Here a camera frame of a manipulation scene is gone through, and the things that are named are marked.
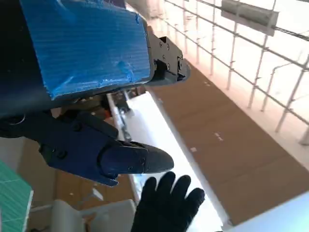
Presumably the white panel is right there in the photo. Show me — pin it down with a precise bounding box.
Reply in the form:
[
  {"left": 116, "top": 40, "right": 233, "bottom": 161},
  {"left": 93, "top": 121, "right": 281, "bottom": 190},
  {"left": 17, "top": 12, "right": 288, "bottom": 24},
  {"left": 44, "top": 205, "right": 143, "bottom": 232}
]
[{"left": 221, "top": 193, "right": 309, "bottom": 232}]

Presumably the green cutting mat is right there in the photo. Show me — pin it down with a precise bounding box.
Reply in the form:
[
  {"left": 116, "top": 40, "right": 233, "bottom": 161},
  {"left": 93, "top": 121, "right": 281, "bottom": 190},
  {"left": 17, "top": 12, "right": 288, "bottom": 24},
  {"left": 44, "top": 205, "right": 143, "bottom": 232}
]
[{"left": 0, "top": 158, "right": 34, "bottom": 232}]

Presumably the white desk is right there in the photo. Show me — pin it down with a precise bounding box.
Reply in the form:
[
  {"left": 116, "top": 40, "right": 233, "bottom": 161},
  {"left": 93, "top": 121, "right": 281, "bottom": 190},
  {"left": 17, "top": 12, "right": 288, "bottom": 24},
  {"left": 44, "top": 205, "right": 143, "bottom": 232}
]
[{"left": 106, "top": 91, "right": 232, "bottom": 228}]

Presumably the white window frame grid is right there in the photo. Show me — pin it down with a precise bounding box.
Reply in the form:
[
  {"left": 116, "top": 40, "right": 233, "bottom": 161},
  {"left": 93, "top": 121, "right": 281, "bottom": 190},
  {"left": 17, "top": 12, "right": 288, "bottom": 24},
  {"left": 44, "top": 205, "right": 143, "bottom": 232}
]
[{"left": 125, "top": 0, "right": 309, "bottom": 145}]

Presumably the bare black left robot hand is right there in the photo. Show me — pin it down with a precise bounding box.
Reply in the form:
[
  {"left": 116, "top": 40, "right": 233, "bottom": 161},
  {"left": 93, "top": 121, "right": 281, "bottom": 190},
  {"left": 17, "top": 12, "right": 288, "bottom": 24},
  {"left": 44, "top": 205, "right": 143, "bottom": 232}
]
[{"left": 0, "top": 0, "right": 191, "bottom": 188}]

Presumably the grey wall fixture box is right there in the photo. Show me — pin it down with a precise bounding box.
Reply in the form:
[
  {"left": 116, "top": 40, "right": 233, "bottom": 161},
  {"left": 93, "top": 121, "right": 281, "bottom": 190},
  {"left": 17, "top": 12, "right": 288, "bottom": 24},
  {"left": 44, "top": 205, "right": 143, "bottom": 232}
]
[{"left": 221, "top": 0, "right": 280, "bottom": 37}]

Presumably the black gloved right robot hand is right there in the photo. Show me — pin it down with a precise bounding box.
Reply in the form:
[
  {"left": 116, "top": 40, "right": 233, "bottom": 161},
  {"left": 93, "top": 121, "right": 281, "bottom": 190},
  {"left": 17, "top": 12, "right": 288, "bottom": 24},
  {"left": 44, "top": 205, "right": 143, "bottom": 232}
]
[{"left": 130, "top": 171, "right": 206, "bottom": 232}]

